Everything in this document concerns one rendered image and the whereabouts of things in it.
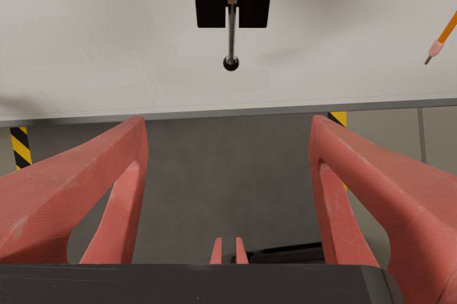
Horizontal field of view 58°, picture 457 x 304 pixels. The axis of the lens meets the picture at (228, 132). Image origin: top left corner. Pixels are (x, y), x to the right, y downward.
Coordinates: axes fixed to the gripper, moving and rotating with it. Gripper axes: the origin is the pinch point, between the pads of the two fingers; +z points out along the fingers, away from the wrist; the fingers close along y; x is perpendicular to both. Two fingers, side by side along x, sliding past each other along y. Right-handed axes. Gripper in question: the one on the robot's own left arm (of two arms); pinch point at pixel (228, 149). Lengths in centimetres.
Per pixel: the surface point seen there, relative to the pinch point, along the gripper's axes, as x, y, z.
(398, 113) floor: 66, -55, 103
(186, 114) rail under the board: 20.2, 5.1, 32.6
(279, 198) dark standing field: 95, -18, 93
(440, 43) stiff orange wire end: 2.1, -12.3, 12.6
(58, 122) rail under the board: 21.7, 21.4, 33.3
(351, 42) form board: 8.3, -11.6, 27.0
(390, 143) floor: 75, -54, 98
